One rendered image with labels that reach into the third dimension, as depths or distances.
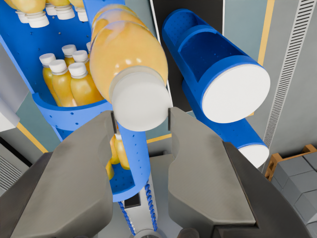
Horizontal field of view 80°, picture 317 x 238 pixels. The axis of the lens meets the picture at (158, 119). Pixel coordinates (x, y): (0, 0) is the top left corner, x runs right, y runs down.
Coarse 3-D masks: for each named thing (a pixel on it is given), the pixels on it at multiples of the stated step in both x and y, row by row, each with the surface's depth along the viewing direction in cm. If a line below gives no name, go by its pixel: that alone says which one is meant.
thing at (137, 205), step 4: (132, 196) 116; (136, 196) 116; (124, 200) 116; (128, 200) 115; (132, 200) 114; (136, 200) 114; (140, 200) 116; (124, 204) 114; (128, 204) 113; (132, 204) 112; (136, 204) 113; (140, 204) 114; (124, 208) 113; (128, 208) 113; (132, 208) 114
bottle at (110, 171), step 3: (108, 162) 76; (108, 165) 76; (111, 165) 79; (108, 168) 77; (111, 168) 79; (108, 171) 78; (111, 171) 80; (114, 171) 83; (108, 174) 78; (111, 174) 80; (108, 177) 79; (111, 177) 81
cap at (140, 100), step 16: (128, 80) 12; (144, 80) 11; (112, 96) 13; (128, 96) 11; (144, 96) 12; (160, 96) 12; (128, 112) 12; (144, 112) 13; (160, 112) 13; (128, 128) 13; (144, 128) 13
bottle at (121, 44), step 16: (96, 16) 23; (112, 16) 19; (128, 16) 19; (96, 32) 18; (112, 32) 15; (128, 32) 15; (144, 32) 15; (96, 48) 15; (112, 48) 14; (128, 48) 14; (144, 48) 14; (160, 48) 16; (96, 64) 14; (112, 64) 13; (128, 64) 13; (144, 64) 14; (160, 64) 14; (96, 80) 15; (112, 80) 13; (160, 80) 14
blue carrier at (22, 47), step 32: (0, 0) 43; (96, 0) 34; (0, 32) 41; (32, 32) 51; (64, 32) 57; (32, 64) 52; (32, 96) 49; (64, 128) 48; (128, 160) 62; (128, 192) 73
